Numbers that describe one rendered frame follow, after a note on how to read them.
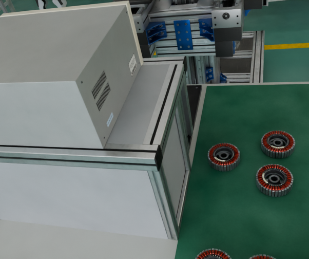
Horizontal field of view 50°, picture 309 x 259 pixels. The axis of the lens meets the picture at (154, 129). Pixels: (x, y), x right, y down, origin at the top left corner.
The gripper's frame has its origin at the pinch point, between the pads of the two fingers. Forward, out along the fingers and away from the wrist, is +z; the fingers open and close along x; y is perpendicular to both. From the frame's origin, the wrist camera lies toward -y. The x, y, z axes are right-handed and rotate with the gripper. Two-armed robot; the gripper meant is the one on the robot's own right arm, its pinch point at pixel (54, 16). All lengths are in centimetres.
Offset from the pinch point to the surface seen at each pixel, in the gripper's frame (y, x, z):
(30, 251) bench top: -85, -18, 40
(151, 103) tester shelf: -54, -58, 4
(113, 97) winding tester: -60, -50, -2
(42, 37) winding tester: -52, -31, -17
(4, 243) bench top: -84, -7, 40
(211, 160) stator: -45, -71, 37
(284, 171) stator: -48, -95, 36
